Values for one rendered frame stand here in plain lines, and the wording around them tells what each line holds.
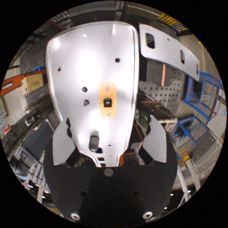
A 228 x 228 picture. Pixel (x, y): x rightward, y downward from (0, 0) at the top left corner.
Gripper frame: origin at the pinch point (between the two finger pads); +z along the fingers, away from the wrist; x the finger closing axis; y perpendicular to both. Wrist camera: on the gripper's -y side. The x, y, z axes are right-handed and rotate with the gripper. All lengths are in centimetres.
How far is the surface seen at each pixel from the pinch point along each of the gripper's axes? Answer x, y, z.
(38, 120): -17.8, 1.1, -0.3
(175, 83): 55, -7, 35
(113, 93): 1.1, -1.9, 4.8
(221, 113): 775, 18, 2
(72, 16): -8.7, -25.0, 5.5
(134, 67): 5.6, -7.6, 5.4
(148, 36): 27, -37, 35
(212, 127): 789, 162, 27
